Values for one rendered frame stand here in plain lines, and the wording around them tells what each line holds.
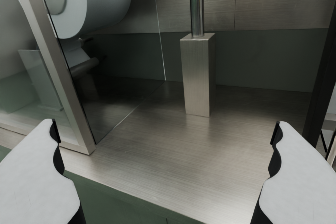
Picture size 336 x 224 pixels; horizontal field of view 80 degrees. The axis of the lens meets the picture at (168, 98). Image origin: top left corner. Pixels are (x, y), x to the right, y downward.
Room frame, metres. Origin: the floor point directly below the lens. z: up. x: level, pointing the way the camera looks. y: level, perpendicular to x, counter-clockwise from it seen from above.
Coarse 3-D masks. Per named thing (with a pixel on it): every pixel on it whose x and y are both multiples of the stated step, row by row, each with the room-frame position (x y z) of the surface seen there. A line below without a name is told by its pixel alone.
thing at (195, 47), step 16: (192, 0) 0.63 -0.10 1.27; (192, 16) 0.63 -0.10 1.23; (192, 32) 0.64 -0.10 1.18; (192, 48) 0.61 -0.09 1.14; (208, 48) 0.59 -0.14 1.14; (192, 64) 0.61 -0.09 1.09; (208, 64) 0.58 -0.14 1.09; (192, 80) 0.61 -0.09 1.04; (208, 80) 0.58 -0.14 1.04; (192, 96) 0.61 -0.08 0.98; (208, 96) 0.58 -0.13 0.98; (192, 112) 0.61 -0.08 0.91; (208, 112) 0.59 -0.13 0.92
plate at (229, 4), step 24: (168, 0) 0.93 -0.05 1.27; (216, 0) 0.84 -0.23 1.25; (240, 0) 0.79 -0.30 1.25; (264, 0) 0.76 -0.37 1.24; (288, 0) 0.72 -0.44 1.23; (312, 0) 0.69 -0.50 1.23; (168, 24) 0.94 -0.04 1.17; (216, 24) 0.84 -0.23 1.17; (240, 24) 0.79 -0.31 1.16; (264, 24) 0.75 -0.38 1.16; (288, 24) 0.72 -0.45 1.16; (312, 24) 0.68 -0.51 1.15
